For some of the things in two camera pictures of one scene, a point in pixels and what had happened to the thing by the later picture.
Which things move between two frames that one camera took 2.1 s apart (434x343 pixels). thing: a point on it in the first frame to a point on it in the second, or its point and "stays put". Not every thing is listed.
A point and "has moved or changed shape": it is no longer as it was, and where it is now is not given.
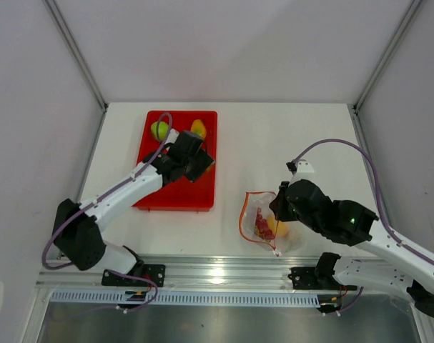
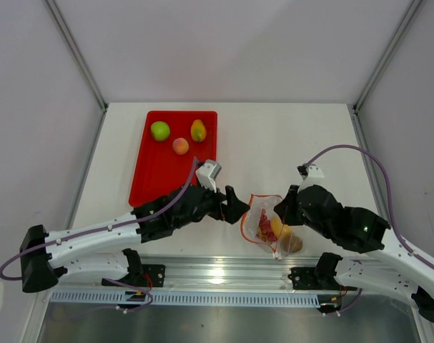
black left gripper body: (194, 167) to (209, 205)
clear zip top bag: (258, 224) stays put
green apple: (163, 129) stays put
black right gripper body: (285, 212) stays put
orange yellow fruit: (279, 228) has moved or changed shape
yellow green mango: (199, 128) stays put
